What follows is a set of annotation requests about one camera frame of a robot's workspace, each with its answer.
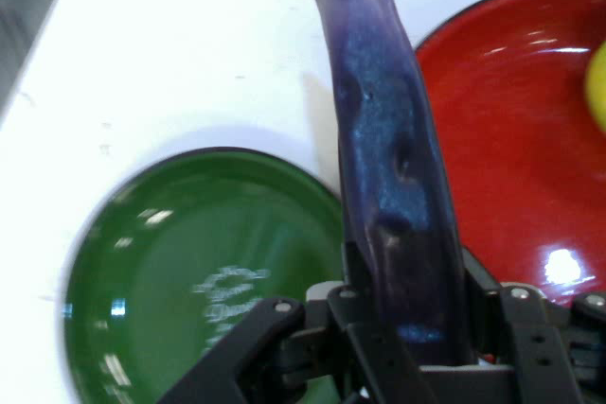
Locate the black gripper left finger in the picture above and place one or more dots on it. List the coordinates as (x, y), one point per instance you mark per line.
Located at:
(265, 333)

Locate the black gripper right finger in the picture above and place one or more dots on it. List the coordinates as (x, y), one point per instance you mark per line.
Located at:
(530, 328)

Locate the purple toy eggplant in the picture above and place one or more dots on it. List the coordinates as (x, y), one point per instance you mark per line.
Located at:
(388, 148)

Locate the green enamel plate white print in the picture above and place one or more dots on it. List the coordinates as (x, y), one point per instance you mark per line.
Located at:
(189, 252)

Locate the red enamel plate black rim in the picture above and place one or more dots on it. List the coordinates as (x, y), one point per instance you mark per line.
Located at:
(511, 148)

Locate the yellow toy lemon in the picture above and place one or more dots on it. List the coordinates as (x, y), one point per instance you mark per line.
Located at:
(598, 87)

